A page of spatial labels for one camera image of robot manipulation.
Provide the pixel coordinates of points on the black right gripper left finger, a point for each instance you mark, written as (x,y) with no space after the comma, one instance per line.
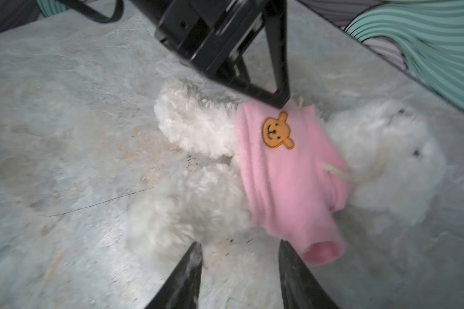
(182,288)

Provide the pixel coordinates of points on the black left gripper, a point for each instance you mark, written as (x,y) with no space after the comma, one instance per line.
(212,37)

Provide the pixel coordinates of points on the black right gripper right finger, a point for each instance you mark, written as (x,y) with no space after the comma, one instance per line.
(300,289)

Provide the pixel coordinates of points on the pink knitted bear sweater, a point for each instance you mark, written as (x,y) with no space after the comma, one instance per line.
(282,153)

